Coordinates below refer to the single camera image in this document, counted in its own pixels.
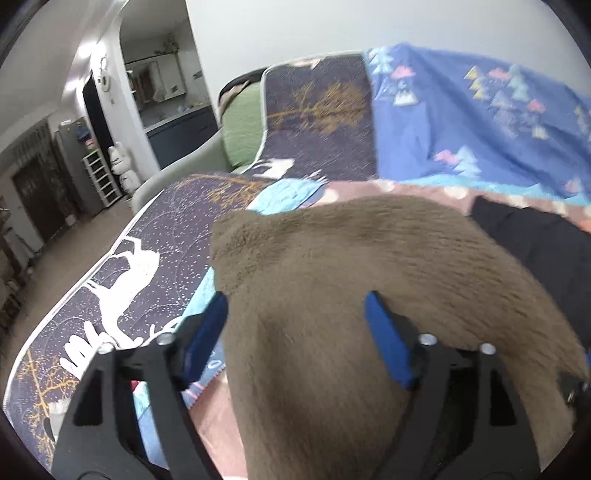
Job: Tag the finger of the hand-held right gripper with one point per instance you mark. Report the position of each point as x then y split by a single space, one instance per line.
577 383

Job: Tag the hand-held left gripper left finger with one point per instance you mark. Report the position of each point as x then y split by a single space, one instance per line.
207 332

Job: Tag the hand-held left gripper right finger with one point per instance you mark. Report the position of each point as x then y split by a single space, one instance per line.
388 337

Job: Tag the brown fleece garment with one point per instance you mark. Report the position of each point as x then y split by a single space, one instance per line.
323 277

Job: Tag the navy deer-print mat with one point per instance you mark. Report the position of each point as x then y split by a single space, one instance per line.
318 115
152 230

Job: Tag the black cloth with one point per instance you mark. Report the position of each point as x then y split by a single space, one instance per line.
540 249

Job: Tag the grey sofa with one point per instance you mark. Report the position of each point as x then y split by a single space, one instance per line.
184 166

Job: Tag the white rabbit toy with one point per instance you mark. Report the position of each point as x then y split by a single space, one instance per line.
123 168

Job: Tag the white shelf rack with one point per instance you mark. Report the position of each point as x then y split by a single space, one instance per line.
102 177

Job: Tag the kitchen cabinet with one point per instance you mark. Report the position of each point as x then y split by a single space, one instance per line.
180 134

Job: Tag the green cushion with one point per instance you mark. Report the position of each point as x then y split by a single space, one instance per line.
242 124

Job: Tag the grey refrigerator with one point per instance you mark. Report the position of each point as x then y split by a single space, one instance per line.
74 161

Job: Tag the dark wooden door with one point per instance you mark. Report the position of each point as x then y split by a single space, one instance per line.
37 198

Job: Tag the wall clock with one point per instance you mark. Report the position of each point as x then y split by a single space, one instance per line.
104 74

